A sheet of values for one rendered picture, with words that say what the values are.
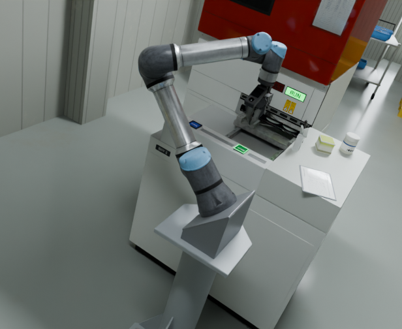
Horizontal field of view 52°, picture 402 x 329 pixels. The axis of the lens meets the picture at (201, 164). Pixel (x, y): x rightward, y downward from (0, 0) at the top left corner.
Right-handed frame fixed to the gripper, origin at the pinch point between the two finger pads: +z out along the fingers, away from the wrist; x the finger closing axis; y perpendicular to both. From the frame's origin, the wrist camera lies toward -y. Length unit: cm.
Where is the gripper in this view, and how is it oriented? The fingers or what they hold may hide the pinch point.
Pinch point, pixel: (249, 123)
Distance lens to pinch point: 183.1
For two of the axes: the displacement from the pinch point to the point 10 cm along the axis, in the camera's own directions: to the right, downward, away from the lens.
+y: 5.2, -3.6, 7.8
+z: -2.4, 8.1, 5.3
